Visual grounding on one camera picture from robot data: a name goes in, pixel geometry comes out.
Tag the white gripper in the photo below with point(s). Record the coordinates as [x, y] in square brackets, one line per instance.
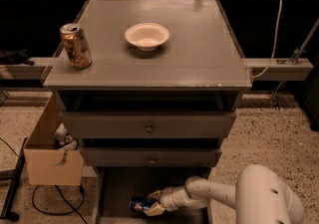
[168, 198]

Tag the blue pepsi can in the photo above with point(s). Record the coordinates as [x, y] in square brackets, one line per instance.
[140, 204]

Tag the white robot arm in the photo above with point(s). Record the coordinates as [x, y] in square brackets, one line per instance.
[259, 196]

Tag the grey bottom drawer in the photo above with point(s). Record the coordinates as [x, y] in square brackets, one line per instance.
[118, 185]

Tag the grey drawer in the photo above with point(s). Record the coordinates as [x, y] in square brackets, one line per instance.
[148, 124]
[118, 185]
[150, 157]

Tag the grey middle drawer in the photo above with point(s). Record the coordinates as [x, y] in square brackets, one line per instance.
[150, 157]

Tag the grey top drawer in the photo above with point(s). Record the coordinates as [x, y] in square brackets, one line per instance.
[148, 124]

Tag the grey drawer cabinet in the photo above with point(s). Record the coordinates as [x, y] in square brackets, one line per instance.
[198, 69]

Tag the gold soda can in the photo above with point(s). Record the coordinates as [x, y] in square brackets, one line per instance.
[76, 46]

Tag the crumpled items in box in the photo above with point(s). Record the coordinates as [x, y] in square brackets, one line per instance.
[65, 141]

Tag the cardboard box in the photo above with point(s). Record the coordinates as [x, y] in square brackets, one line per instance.
[47, 164]

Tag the black stand leg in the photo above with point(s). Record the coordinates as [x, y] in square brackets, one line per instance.
[13, 176]

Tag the white paper bowl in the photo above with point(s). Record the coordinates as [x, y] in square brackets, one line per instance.
[147, 36]

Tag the black object on rail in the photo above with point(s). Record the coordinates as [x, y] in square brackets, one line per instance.
[15, 57]

